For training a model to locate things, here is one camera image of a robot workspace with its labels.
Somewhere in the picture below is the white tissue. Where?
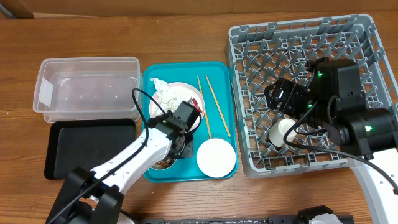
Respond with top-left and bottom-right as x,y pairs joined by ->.
151,78 -> 182,112

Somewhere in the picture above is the grey bowl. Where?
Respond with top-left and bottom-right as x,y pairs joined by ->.
150,157 -> 176,170

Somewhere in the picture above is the white cup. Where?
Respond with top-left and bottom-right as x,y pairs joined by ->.
269,118 -> 295,147

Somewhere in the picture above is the red snack wrapper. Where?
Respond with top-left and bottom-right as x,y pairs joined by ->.
190,98 -> 202,114

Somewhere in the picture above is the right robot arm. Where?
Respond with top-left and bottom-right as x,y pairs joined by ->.
264,57 -> 397,223

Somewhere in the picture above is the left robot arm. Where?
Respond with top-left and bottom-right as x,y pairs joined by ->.
46,110 -> 201,223

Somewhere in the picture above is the grey dishwasher rack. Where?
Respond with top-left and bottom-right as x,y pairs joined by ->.
227,14 -> 397,179

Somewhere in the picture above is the large pink plate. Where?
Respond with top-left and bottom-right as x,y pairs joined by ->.
152,82 -> 204,118

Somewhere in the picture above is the teal serving tray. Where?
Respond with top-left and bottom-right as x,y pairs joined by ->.
143,62 -> 238,183

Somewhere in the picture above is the right wooden chopstick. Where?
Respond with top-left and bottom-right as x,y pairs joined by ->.
205,75 -> 231,137

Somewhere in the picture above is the wooden chopstick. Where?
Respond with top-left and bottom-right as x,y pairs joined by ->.
205,75 -> 231,137
197,76 -> 212,139

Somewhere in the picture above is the left wooden chopstick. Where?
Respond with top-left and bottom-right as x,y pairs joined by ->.
197,76 -> 212,139

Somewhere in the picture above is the black tray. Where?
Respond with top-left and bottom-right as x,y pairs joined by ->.
44,119 -> 136,180

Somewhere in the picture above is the clear plastic bin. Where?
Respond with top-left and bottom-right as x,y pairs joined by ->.
32,57 -> 142,123

